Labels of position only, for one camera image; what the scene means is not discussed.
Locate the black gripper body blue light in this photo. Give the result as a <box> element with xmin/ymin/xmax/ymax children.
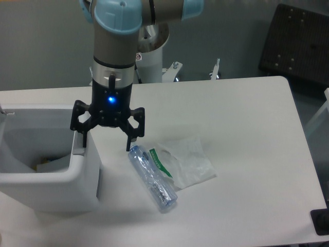
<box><xmin>88</xmin><ymin>81</ymin><xmax>132</xmax><ymax>128</ymax></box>

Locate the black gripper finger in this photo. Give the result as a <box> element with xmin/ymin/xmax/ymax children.
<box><xmin>70</xmin><ymin>100</ymin><xmax>100</xmax><ymax>148</ymax></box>
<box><xmin>118</xmin><ymin>107</ymin><xmax>145</xmax><ymax>152</ymax></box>

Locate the white push-top trash can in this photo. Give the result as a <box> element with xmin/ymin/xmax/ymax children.
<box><xmin>1</xmin><ymin>103</ymin><xmax>102</xmax><ymax>212</ymax></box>

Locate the trash inside the can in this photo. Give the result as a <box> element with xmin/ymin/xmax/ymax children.
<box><xmin>32</xmin><ymin>154</ymin><xmax>70</xmax><ymax>173</ymax></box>

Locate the crumpled clear plastic bag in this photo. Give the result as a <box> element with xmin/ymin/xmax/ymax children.
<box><xmin>148</xmin><ymin>136</ymin><xmax>216</xmax><ymax>191</ymax></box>

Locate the clear blue plastic bottle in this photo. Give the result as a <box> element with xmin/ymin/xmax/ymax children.
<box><xmin>128</xmin><ymin>145</ymin><xmax>178</xmax><ymax>212</ymax></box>

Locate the translucent bin at right edge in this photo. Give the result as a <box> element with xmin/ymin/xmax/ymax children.
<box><xmin>305</xmin><ymin>88</ymin><xmax>328</xmax><ymax>205</ymax></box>

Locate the dark perforated floor mat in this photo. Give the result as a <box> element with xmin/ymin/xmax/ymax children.
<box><xmin>259</xmin><ymin>4</ymin><xmax>328</xmax><ymax>86</ymax></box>

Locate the black clamp at table corner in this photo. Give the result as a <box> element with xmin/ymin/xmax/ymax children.
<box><xmin>310</xmin><ymin>208</ymin><xmax>328</xmax><ymax>236</ymax></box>

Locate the black cable on pedestal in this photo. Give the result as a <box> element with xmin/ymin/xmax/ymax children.
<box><xmin>134</xmin><ymin>64</ymin><xmax>143</xmax><ymax>84</ymax></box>

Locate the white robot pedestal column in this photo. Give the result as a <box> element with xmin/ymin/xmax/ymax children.
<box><xmin>135</xmin><ymin>22</ymin><xmax>170</xmax><ymax>84</ymax></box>

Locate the white pedestal base frame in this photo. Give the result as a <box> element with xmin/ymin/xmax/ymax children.
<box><xmin>89</xmin><ymin>58</ymin><xmax>221</xmax><ymax>86</ymax></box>

